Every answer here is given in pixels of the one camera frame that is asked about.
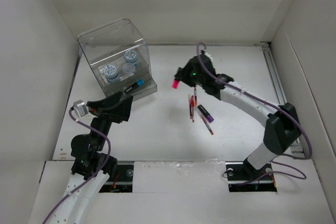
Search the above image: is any aluminium rail right side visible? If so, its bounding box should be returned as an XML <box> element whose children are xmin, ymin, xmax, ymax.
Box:
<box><xmin>261</xmin><ymin>43</ymin><xmax>306</xmax><ymax>158</ymax></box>

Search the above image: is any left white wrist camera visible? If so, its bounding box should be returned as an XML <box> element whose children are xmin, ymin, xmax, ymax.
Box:
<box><xmin>72</xmin><ymin>100</ymin><xmax>89</xmax><ymax>119</ymax></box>

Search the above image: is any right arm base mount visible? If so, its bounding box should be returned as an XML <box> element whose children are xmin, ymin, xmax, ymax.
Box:
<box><xmin>222</xmin><ymin>161</ymin><xmax>277</xmax><ymax>193</ymax></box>

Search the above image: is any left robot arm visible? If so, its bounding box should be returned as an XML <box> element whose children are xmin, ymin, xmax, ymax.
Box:
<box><xmin>43</xmin><ymin>92</ymin><xmax>133</xmax><ymax>223</ymax></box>

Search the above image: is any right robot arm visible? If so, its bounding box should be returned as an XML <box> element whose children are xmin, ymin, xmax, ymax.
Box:
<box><xmin>173</xmin><ymin>51</ymin><xmax>302</xmax><ymax>186</ymax></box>

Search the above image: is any clear acrylic drawer organizer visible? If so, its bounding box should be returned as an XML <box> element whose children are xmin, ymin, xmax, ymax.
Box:
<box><xmin>77</xmin><ymin>18</ymin><xmax>158</xmax><ymax>100</ymax></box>

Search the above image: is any purple highlighter marker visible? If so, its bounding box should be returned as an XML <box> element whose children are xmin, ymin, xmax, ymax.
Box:
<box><xmin>197</xmin><ymin>104</ymin><xmax>214</xmax><ymax>123</ymax></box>

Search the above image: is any red pen middle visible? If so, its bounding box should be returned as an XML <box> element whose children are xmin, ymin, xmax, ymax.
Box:
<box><xmin>192</xmin><ymin>87</ymin><xmax>197</xmax><ymax>122</ymax></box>

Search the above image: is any blue slime jar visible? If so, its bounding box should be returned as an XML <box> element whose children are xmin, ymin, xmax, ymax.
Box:
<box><xmin>103</xmin><ymin>64</ymin><xmax>119</xmax><ymax>83</ymax></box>
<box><xmin>124</xmin><ymin>49</ymin><xmax>139</xmax><ymax>67</ymax></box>

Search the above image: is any blue capped marker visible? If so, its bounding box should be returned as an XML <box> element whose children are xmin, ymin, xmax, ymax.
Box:
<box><xmin>124</xmin><ymin>79</ymin><xmax>144</xmax><ymax>94</ymax></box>

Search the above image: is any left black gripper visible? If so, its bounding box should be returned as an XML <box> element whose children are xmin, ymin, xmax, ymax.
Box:
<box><xmin>87</xmin><ymin>91</ymin><xmax>132</xmax><ymax>151</ymax></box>

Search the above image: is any pink capped marker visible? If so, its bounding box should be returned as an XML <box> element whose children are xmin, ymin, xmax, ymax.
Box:
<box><xmin>172</xmin><ymin>79</ymin><xmax>179</xmax><ymax>89</ymax></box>

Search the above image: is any red pen lower right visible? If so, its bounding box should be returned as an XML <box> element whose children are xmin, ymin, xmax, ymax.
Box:
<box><xmin>201</xmin><ymin>115</ymin><xmax>214</xmax><ymax>135</ymax></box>

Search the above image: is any small dark glitter jar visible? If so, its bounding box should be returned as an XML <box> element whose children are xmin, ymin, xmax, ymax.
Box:
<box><xmin>122</xmin><ymin>62</ymin><xmax>135</xmax><ymax>74</ymax></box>

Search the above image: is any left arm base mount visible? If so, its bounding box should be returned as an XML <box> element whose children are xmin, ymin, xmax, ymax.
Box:
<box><xmin>99</xmin><ymin>161</ymin><xmax>134</xmax><ymax>193</ymax></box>

